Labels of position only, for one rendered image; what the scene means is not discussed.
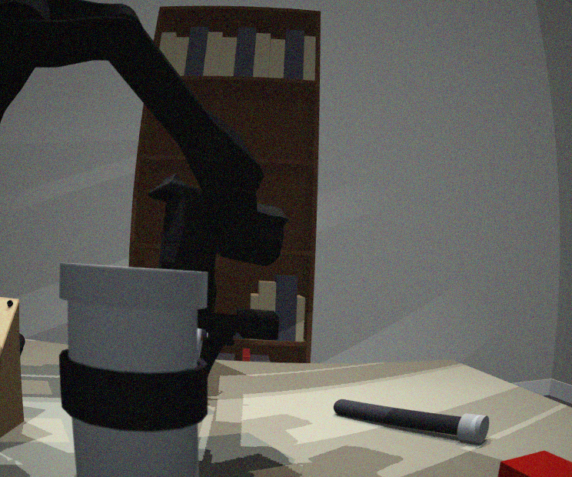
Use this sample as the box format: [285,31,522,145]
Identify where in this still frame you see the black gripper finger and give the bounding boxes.
[199,337,234,374]

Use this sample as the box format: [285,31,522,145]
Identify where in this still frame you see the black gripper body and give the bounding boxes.
[158,242,279,340]

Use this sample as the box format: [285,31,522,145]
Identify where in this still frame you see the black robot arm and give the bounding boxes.
[0,0,288,266]

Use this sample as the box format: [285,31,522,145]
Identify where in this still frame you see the black band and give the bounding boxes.
[59,349,208,432]

